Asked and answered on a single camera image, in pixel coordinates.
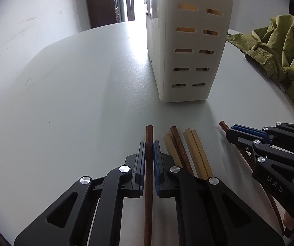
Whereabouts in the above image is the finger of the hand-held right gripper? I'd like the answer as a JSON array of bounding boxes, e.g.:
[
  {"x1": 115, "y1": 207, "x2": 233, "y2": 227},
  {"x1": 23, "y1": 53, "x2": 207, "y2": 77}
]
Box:
[
  {"x1": 225, "y1": 130, "x2": 294, "y2": 222},
  {"x1": 230, "y1": 122, "x2": 294, "y2": 157}
]

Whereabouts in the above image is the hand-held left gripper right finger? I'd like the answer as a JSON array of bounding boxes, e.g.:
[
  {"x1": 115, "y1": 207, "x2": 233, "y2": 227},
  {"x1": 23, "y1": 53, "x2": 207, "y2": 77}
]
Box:
[{"x1": 153, "y1": 140, "x2": 286, "y2": 246}]

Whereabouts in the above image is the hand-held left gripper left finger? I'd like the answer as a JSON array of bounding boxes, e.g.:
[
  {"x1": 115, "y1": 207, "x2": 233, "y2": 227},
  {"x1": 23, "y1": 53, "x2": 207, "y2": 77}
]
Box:
[{"x1": 14, "y1": 141, "x2": 146, "y2": 246}]

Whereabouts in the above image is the dark brown chopstick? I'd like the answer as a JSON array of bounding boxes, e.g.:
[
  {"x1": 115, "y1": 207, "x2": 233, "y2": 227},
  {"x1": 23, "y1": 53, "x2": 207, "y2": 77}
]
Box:
[
  {"x1": 219, "y1": 120, "x2": 285, "y2": 236},
  {"x1": 144, "y1": 125, "x2": 154, "y2": 246}
]

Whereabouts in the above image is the cream slotted chopstick holder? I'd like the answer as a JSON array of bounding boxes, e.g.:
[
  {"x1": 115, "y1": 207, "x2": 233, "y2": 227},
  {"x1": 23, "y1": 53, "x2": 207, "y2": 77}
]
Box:
[{"x1": 144, "y1": 0, "x2": 234, "y2": 103}]

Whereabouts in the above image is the person's right hand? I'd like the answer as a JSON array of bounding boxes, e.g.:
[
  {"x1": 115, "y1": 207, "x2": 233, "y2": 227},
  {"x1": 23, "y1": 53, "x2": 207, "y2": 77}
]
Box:
[{"x1": 283, "y1": 209, "x2": 294, "y2": 236}]

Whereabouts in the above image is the olive green jacket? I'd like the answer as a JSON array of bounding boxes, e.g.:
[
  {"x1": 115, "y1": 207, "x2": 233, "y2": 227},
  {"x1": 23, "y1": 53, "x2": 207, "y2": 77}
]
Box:
[{"x1": 226, "y1": 14, "x2": 294, "y2": 121}]

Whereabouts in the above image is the glass balcony door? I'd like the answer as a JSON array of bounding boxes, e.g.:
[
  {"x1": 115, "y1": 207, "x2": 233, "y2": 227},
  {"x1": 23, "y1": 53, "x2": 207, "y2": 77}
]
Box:
[{"x1": 112, "y1": 0, "x2": 147, "y2": 22}]

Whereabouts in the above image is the dark brown wardrobe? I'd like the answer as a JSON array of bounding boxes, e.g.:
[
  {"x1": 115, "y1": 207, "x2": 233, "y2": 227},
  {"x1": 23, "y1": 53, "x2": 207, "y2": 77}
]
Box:
[{"x1": 84, "y1": 0, "x2": 127, "y2": 29}]

